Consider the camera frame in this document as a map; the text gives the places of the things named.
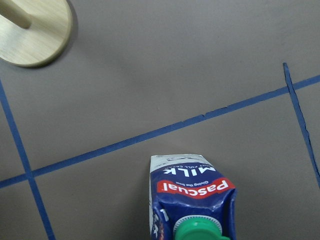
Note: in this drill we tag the wooden mug tree stand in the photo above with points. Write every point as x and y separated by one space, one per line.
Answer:
34 33

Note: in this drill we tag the blue Pascual milk carton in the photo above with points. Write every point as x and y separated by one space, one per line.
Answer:
189 199

